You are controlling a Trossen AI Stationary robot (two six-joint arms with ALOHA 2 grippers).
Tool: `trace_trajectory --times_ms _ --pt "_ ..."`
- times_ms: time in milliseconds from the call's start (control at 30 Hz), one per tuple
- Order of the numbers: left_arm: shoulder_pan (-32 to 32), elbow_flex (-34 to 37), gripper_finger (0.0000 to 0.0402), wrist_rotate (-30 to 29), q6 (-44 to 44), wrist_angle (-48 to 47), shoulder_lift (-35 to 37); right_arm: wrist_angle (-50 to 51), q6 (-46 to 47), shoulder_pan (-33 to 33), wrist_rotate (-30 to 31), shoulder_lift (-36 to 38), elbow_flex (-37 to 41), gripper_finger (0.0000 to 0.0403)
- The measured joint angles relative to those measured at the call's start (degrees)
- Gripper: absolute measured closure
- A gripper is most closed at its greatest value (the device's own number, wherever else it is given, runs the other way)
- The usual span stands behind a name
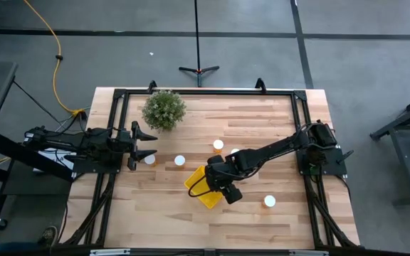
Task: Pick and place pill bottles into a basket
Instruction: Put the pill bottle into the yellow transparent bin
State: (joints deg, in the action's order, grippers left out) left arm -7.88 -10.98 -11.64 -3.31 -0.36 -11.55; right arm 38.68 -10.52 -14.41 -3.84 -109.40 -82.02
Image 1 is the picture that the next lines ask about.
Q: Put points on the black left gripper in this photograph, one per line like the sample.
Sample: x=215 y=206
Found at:
x=134 y=149

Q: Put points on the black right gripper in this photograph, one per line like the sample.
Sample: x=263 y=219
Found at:
x=219 y=176

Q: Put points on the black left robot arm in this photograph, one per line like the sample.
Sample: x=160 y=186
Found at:
x=91 y=142

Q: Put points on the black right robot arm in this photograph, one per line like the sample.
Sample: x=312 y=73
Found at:
x=279 y=145

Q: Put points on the yellow plastic basket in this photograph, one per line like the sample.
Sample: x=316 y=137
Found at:
x=196 y=177

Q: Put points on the green potted plant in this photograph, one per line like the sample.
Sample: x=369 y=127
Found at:
x=164 y=110

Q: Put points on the black tripod stand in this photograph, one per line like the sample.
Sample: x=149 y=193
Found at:
x=198 y=69

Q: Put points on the white paper ream box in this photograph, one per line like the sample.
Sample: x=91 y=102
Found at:
x=48 y=158

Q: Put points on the person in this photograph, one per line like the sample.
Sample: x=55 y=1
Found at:
x=50 y=235

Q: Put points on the dark grey metal table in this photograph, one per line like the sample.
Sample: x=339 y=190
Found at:
x=404 y=121

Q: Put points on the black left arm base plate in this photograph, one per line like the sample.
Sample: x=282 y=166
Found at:
x=94 y=168

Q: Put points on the black frame clamp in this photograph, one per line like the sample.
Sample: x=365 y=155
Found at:
x=261 y=85
x=152 y=86

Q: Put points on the black aluminium table frame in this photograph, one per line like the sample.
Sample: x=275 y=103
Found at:
x=208 y=92

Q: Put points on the silver metal bracket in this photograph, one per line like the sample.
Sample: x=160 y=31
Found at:
x=308 y=253
x=109 y=252

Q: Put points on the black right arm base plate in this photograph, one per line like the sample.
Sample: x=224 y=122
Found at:
x=333 y=167

